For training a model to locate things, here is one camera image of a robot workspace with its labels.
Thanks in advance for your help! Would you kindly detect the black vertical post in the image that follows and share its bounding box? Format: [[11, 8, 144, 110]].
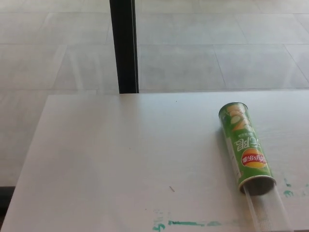
[[109, 0, 140, 95]]

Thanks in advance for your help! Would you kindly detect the green chips can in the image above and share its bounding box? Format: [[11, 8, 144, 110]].
[[219, 101, 278, 196]]

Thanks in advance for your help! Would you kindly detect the clear plastic chips tray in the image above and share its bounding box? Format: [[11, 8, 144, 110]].
[[242, 183, 295, 232]]

